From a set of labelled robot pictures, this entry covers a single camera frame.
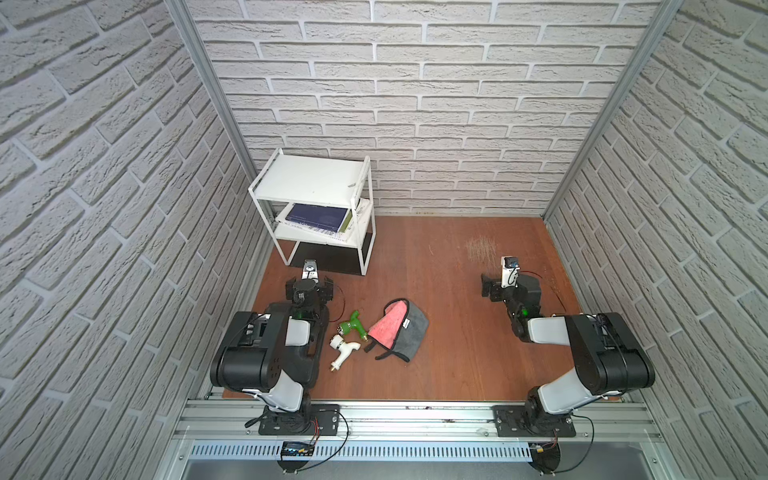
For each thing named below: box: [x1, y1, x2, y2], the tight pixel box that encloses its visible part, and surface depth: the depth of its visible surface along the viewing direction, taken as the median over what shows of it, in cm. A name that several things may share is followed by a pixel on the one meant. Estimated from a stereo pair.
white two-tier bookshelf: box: [248, 148, 377, 276], surface depth 91 cm
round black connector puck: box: [528, 441, 561, 476], surface depth 72 cm
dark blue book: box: [285, 203, 353, 233], surface depth 93 cm
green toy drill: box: [340, 310, 368, 340], surface depth 89 cm
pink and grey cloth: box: [364, 298, 429, 362], surface depth 87 cm
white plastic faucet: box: [329, 334, 361, 371], surface depth 85 cm
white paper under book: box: [275, 198, 372, 243], surface depth 93 cm
